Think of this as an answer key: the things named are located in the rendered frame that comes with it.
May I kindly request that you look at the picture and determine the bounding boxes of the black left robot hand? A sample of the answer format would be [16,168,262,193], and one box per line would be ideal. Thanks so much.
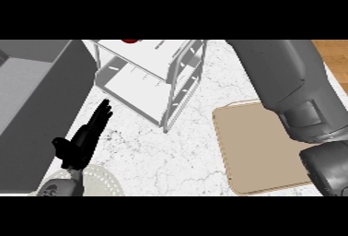
[49,98,113,171]

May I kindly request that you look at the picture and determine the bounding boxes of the beige rectangular tray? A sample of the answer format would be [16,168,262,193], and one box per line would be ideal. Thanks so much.
[210,100,315,196]

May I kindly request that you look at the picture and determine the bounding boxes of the round pale perforated plate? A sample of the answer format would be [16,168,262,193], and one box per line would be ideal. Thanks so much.
[26,163,126,197]

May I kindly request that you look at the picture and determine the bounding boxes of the large grey appliance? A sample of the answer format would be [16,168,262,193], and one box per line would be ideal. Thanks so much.
[0,40,98,195]

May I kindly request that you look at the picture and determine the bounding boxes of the white wire tiered basket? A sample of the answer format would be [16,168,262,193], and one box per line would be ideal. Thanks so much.
[88,40,209,135]

